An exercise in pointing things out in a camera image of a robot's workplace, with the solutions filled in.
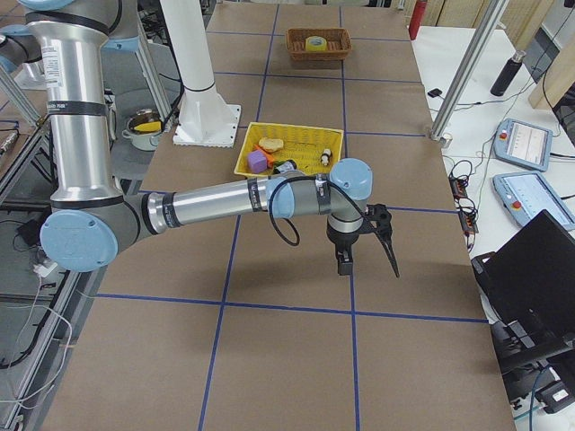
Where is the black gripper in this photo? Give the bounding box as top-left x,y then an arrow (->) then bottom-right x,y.
331,237 -> 358,276

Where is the yellow tape roll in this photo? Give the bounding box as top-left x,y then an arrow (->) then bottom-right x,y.
305,35 -> 328,52

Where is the yellow plastic basket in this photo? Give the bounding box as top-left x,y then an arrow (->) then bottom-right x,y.
234,122 -> 344,178

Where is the brown wicker basket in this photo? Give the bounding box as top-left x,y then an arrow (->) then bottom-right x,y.
286,28 -> 352,61

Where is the toy panda figure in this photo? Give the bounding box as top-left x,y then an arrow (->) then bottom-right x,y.
320,148 -> 332,166

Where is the toy carrot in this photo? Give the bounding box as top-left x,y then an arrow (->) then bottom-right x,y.
253,145 -> 275,165

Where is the purple foam block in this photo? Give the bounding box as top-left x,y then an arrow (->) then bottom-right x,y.
246,150 -> 268,174

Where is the toy bread slice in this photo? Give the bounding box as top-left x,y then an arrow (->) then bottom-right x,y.
258,137 -> 284,154

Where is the black laptop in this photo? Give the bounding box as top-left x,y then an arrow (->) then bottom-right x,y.
472,210 -> 574,337

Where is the small black usb device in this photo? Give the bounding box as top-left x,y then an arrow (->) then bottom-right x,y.
428,88 -> 442,98

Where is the lower teach pendant tablet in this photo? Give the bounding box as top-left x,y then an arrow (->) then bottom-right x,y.
492,172 -> 574,231

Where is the teach pendant tablet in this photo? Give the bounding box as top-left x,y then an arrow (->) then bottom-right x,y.
492,172 -> 574,231
492,118 -> 553,172

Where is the upper teach pendant tablet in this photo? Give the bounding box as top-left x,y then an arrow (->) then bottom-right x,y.
492,118 -> 553,172

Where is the white enamel pot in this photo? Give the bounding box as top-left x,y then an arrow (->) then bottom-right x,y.
121,109 -> 163,152

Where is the black cylinder bottle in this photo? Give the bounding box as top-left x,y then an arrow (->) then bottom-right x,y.
490,50 -> 526,97

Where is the red cylinder tube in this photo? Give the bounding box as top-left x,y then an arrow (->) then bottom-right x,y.
408,0 -> 428,40

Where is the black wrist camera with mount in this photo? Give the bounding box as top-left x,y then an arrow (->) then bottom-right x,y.
360,204 -> 400,278

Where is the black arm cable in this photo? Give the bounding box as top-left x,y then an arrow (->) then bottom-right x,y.
268,175 -> 374,247

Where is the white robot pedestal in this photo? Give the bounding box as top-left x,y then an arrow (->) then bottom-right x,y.
161,0 -> 242,147

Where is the aluminium frame post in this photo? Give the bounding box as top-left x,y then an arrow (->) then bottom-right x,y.
429,0 -> 509,149

